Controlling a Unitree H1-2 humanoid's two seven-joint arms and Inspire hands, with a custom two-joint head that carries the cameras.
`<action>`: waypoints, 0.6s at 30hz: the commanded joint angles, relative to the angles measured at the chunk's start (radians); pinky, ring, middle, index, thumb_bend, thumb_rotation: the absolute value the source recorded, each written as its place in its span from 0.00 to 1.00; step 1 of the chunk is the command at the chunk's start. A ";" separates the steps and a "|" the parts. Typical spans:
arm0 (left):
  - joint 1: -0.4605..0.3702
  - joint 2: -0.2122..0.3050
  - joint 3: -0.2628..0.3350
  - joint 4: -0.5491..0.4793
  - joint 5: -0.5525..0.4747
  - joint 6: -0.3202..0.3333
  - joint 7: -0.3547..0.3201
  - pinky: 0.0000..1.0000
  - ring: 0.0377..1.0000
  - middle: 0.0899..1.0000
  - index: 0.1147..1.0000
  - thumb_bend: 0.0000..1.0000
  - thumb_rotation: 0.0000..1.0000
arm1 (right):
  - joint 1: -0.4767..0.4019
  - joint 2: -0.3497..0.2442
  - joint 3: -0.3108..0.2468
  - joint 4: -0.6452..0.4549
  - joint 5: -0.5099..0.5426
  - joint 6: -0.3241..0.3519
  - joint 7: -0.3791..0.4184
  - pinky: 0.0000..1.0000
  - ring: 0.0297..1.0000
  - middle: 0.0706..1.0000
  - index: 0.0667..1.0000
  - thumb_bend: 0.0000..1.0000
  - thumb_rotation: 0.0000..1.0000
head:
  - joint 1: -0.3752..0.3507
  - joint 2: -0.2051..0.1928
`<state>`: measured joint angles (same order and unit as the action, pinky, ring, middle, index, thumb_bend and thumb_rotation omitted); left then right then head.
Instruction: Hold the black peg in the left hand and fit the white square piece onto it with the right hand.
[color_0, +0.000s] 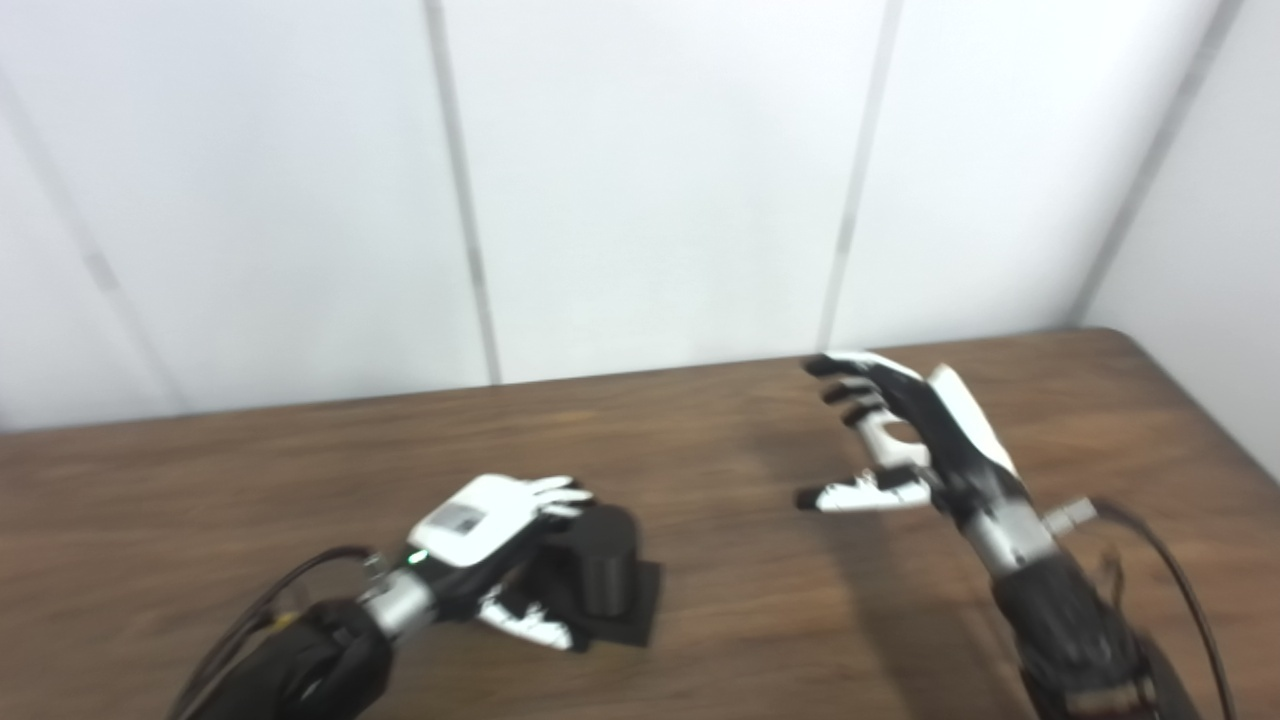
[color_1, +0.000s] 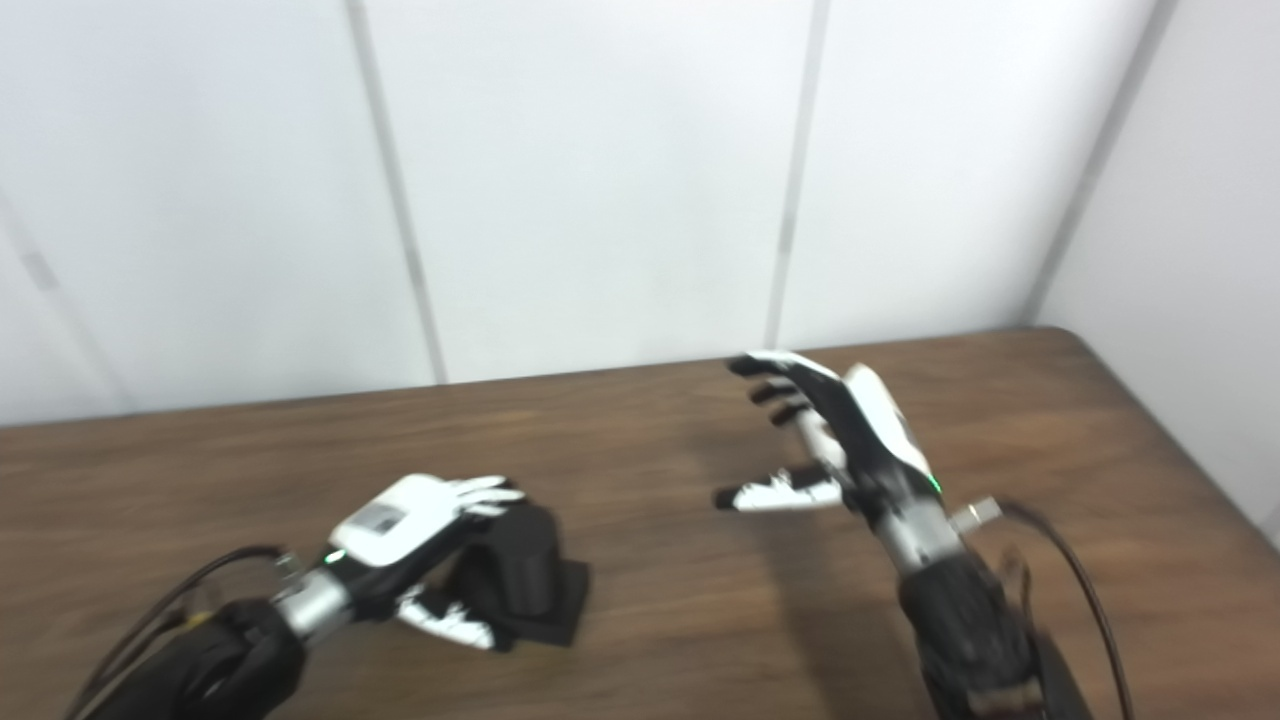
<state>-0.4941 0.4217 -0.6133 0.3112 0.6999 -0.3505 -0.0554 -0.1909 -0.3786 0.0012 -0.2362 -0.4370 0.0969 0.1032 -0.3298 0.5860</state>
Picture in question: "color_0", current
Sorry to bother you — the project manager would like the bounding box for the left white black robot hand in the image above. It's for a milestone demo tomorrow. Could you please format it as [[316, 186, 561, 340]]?
[[405, 474, 596, 653]]

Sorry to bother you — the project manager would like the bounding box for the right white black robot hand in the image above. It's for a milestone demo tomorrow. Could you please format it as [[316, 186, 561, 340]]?
[[794, 350, 1031, 526]]

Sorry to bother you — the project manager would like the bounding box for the white square piece with hole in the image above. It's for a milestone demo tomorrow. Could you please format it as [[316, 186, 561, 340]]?
[[862, 412, 931, 471]]

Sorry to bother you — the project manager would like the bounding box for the black peg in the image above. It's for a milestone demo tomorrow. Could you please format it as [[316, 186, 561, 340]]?
[[530, 503, 663, 649]]

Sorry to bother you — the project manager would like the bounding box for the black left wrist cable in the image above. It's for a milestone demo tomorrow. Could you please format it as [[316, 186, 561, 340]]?
[[165, 545, 389, 720]]

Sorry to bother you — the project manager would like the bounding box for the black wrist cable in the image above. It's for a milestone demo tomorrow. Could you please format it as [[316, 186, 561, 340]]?
[[165, 545, 389, 720], [1040, 497, 1236, 720]]

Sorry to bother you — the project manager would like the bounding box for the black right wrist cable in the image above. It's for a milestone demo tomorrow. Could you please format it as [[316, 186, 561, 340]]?
[[1040, 497, 1236, 720]]

